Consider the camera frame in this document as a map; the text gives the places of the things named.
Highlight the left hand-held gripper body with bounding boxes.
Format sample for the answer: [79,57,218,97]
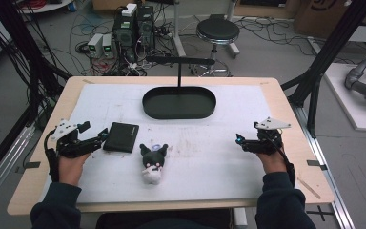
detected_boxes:
[50,118,92,159]

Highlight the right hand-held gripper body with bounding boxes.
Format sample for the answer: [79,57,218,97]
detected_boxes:
[251,116,292,156]

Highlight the black rectangular box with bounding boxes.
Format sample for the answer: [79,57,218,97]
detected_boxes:
[102,121,140,154]

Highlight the black and white plush toy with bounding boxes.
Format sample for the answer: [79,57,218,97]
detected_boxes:
[139,143,170,186]

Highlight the black oval tray with stand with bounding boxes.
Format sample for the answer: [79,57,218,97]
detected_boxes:
[141,56,217,120]

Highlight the person's right hand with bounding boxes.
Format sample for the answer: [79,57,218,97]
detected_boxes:
[254,151,289,176]

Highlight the person's left hand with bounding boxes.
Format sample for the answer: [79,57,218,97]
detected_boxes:
[57,152,92,187]

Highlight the wooden table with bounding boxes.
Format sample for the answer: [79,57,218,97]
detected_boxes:
[7,75,336,217]

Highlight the black tape piece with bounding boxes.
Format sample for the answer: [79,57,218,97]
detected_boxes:
[306,159,329,172]
[23,160,42,170]

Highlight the white table mat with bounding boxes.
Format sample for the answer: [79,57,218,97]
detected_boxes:
[39,83,299,204]

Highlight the white table leg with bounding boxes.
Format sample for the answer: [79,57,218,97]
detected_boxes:
[233,207,249,229]

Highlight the white power supply box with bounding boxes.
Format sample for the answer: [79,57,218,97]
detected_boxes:
[102,33,115,59]
[87,32,105,58]

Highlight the white platform board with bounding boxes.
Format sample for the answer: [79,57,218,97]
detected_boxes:
[323,62,366,134]

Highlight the black computer tower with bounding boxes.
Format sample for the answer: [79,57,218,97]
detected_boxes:
[136,4,156,52]
[112,12,138,62]

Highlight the person's torso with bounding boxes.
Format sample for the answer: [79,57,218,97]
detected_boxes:
[94,208,234,229]

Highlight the black round stool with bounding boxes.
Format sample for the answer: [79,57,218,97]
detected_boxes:
[190,17,241,78]

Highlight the white box on computer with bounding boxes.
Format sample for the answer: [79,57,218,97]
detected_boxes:
[121,3,138,18]

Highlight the cardboard box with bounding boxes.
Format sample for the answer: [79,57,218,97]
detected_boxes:
[293,0,366,40]

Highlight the left hand-held gripper cable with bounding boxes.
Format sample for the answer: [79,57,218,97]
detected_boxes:
[43,130,60,183]

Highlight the hand-held gripper cable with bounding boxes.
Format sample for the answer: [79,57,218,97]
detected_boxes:
[43,130,60,183]
[277,146,297,189]

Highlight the right hand-held gripper cable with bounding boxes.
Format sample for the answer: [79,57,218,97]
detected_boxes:
[277,146,297,189]

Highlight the aluminium rail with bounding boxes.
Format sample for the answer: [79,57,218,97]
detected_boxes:
[291,104,357,229]
[0,124,36,215]

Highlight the black metal frame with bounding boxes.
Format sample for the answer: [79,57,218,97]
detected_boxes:
[0,0,72,189]
[280,0,366,138]

